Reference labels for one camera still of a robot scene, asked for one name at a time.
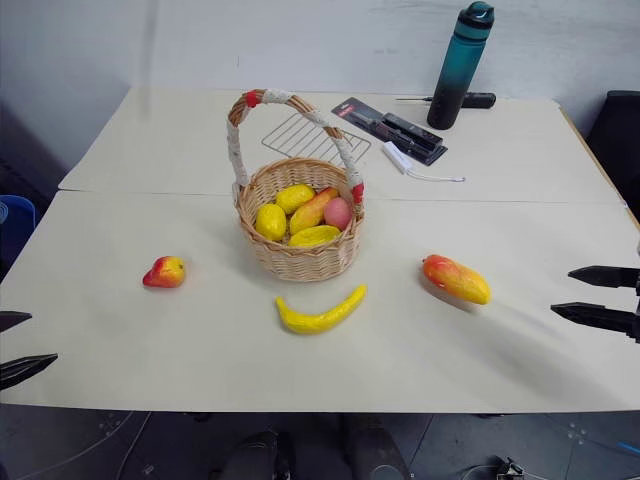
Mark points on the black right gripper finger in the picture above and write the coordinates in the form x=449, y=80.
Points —
x=600, y=317
x=605, y=276

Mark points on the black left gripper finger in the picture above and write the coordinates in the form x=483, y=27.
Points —
x=12, y=320
x=25, y=369

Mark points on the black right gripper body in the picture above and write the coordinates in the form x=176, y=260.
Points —
x=637, y=300

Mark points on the blue bin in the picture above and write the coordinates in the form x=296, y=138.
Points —
x=16, y=225

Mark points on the black chair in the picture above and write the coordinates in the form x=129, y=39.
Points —
x=616, y=135

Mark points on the orange yellow mango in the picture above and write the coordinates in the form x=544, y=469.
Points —
x=311, y=212
x=456, y=279

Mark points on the red yellow pear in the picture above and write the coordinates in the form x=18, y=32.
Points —
x=164, y=273

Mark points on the teal black water bottle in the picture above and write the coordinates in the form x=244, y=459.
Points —
x=456, y=75

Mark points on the black packaged tool set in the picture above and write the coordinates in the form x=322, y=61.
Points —
x=395, y=131

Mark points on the pink peach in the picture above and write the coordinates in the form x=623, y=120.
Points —
x=338, y=213

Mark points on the small yellow lemon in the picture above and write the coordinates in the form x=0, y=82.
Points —
x=295, y=198
x=270, y=222

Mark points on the yellow banana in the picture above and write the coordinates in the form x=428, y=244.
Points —
x=312, y=322

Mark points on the long yellow lemon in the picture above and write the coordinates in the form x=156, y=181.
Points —
x=314, y=236

